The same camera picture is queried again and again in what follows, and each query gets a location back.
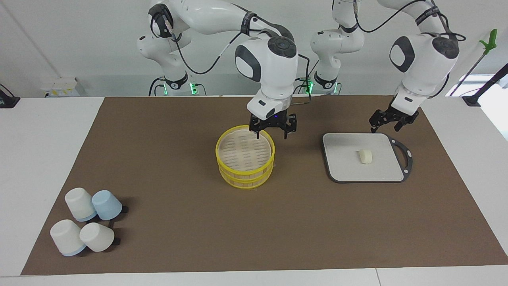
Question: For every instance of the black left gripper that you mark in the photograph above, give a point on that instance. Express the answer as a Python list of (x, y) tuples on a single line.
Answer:
[(399, 116)]

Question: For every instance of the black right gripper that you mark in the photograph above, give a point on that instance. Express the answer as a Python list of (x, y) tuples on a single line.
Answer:
[(273, 120)]

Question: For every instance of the white steamed bun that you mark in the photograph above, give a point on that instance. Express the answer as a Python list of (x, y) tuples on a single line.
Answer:
[(366, 157)]

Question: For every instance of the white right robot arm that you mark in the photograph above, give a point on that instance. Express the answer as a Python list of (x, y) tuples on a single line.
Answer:
[(274, 67)]

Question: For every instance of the yellow round bamboo steamer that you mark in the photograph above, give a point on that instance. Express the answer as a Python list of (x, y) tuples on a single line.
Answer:
[(238, 179)]

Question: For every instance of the black clamp stand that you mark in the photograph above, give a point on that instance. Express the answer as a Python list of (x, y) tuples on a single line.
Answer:
[(472, 100)]

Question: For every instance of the green tipped grabber pole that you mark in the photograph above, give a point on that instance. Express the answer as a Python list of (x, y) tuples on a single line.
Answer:
[(491, 41)]

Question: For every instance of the brown table mat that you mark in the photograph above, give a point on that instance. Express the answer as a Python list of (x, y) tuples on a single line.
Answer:
[(178, 222)]

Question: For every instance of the light blue plastic cup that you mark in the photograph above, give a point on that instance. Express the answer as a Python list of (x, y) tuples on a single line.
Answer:
[(107, 204)]

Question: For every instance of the plain white plastic cup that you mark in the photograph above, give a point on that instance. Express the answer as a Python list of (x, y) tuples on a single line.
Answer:
[(97, 237)]

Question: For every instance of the white cup with blue rim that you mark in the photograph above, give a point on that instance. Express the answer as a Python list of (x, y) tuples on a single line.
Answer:
[(66, 237), (79, 202)]

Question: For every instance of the white socket box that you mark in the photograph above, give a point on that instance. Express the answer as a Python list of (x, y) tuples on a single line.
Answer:
[(63, 85)]

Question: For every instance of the black table clamp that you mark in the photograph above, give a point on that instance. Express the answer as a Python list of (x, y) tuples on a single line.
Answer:
[(8, 101)]

